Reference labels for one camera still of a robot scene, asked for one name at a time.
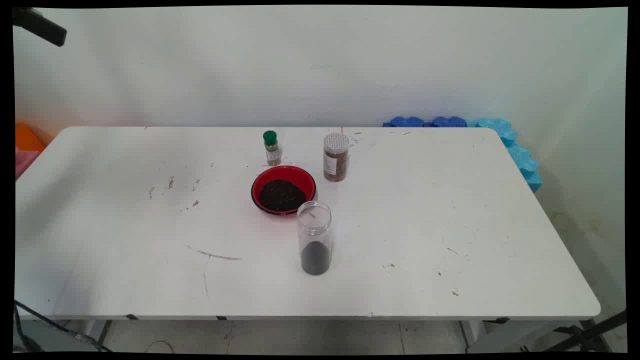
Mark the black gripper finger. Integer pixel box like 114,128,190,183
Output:
12,7,67,47

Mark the clear plastic jar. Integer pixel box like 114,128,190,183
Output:
296,200,333,276

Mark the black seeds pile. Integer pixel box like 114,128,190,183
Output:
259,179,307,212
301,241,331,275

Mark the orange object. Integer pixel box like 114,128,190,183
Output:
15,122,47,153

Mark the small green-capped spice bottle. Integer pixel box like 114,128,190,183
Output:
263,130,282,167

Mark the white table leg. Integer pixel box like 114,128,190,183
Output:
80,320,112,351

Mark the red bowl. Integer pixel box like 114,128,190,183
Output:
251,165,317,216

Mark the white-lidded brown spice jar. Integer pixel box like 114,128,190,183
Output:
322,132,350,182

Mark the light blue foam mat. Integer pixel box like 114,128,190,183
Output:
467,117,544,193

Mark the black tripod leg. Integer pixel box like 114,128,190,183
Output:
542,310,628,353

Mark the black hanging cable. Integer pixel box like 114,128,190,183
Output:
14,299,113,353

